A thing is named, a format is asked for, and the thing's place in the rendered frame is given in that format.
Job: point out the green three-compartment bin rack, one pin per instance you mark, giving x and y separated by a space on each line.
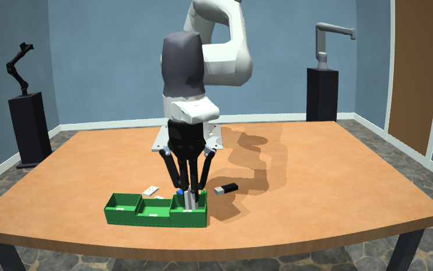
154 212

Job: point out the white domino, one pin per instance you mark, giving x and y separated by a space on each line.
149 192

